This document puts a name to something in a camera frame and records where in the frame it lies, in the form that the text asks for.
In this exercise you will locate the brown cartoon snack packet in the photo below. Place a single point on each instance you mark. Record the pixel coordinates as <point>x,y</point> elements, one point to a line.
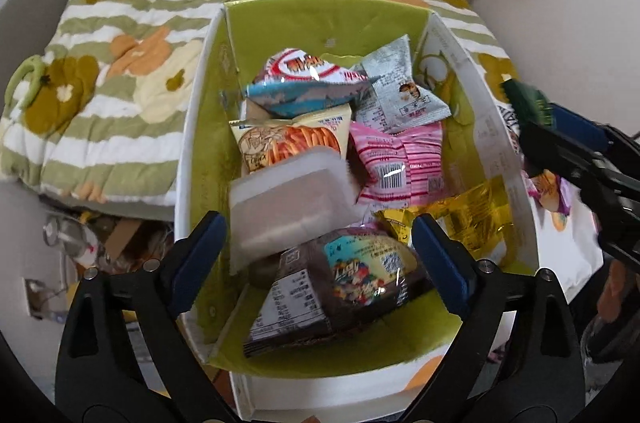
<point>320,294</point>

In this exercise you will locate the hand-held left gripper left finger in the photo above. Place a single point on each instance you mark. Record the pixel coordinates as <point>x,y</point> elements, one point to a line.
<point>200,260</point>

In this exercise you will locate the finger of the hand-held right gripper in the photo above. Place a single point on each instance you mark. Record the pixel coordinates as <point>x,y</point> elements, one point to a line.
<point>575,125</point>
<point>555,153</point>

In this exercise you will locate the wall outlet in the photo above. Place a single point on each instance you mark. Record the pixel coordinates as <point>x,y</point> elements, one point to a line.
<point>42,300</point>

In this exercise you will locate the floral striped blanket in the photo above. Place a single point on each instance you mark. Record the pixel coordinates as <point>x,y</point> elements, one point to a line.
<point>100,113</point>

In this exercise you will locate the red white blue snack packet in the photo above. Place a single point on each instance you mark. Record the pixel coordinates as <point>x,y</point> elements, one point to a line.
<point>310,78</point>

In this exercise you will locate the dark green snack packet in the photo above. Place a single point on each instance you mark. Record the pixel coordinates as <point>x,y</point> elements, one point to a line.
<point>527,102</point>

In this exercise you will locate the grey foil snack packet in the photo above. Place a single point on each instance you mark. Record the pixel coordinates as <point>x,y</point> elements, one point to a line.
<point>395,74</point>

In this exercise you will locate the green cardboard box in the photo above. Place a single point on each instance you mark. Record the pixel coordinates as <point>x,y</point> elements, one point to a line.
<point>325,23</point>

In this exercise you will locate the purple snack packet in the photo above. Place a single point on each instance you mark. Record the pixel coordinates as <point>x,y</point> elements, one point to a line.
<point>555,199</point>

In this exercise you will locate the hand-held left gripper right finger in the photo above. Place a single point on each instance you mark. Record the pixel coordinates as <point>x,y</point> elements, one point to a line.
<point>442,265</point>

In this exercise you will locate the pink snack packet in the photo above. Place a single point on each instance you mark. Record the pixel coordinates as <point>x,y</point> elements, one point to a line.
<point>395,164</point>

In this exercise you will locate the yellow foil snack packet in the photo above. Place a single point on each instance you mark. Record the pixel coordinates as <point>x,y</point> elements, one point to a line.
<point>465,214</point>

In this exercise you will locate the orange sticks snack packet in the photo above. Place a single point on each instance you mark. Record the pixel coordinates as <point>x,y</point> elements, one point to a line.
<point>290,144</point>

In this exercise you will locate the white translucent cake packet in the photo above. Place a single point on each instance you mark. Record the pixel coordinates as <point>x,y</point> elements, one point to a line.
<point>285,209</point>

